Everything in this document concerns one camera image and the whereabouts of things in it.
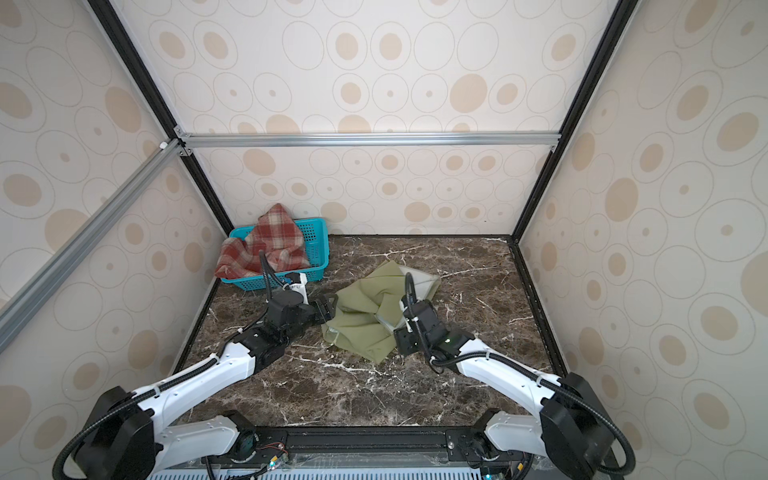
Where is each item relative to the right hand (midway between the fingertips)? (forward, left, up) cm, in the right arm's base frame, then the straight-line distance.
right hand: (406, 330), depth 85 cm
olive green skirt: (+9, +12, -6) cm, 16 cm away
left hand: (+6, +19, +10) cm, 22 cm away
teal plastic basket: (+43, +34, -4) cm, 55 cm away
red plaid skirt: (+39, +46, +1) cm, 61 cm away
